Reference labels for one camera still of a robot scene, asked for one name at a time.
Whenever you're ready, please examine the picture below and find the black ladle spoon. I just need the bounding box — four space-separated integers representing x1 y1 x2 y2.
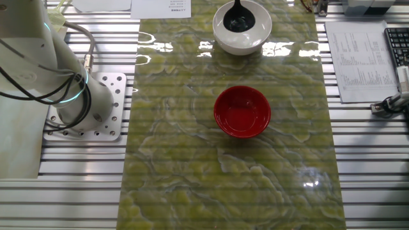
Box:
222 0 256 33

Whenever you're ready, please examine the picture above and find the red bowl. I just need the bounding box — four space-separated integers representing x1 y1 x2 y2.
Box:
213 85 272 139

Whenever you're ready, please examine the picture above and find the white bowl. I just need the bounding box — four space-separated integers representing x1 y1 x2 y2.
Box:
212 0 273 57

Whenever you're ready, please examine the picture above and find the green marble pattern mat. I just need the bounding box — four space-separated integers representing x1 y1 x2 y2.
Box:
116 0 348 230

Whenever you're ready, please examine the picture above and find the white paper with Chinese text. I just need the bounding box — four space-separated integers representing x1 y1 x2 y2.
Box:
130 0 192 20

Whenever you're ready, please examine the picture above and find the blank white paper sheet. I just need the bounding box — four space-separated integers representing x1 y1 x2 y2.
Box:
72 0 132 13

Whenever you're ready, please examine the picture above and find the printed table paper sheet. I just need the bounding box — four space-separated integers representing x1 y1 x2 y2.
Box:
325 20 400 104

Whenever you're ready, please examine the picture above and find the yellow fly swatter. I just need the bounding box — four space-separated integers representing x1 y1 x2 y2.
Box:
47 0 70 32

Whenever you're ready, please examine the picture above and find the grey box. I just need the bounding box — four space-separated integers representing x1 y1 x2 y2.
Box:
341 0 373 17

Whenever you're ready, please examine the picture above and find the black keyboard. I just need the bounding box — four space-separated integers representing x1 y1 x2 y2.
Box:
384 27 409 68

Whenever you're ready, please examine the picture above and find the black and white box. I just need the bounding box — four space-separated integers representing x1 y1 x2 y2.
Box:
364 0 397 16

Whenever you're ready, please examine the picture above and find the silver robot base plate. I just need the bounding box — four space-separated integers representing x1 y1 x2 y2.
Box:
43 72 128 142

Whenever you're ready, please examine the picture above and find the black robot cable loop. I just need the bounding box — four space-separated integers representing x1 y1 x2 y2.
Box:
0 65 93 134

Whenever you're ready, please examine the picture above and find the grey hose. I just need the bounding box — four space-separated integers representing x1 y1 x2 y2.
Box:
62 21 96 74

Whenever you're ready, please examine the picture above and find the red brown wire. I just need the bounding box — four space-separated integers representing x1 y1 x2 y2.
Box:
300 0 316 13

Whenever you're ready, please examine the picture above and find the small metal bracket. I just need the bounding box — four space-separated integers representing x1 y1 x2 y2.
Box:
316 0 330 17

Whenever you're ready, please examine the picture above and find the metal camera mount clamp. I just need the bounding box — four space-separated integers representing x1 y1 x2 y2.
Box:
370 91 409 116

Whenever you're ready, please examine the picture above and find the silver ribbed camera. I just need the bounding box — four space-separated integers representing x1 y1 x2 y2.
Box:
396 65 409 94

